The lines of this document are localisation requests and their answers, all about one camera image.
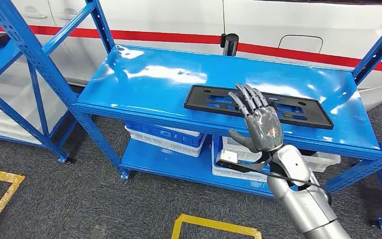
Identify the robot's grey right hand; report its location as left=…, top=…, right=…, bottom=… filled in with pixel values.
left=228, top=83, right=284, bottom=154

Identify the black plastic plate frame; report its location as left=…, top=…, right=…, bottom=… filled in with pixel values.
left=184, top=84, right=335, bottom=130

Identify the white plastic crate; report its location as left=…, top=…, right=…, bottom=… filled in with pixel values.
left=125, top=126, right=208, bottom=158
left=221, top=135, right=342, bottom=173
left=211, top=163, right=269, bottom=184
left=0, top=105, right=67, bottom=145
left=162, top=126, right=202, bottom=138

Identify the yellow floor tape square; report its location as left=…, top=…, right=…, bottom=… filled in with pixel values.
left=0, top=166, right=25, bottom=226
left=171, top=214, right=263, bottom=239

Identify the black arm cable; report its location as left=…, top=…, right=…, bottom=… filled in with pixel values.
left=264, top=161, right=333, bottom=206

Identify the black cylindrical post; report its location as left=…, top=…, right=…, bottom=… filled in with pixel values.
left=220, top=33, right=240, bottom=57

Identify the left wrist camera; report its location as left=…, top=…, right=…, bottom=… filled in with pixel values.
left=90, top=225, right=108, bottom=239

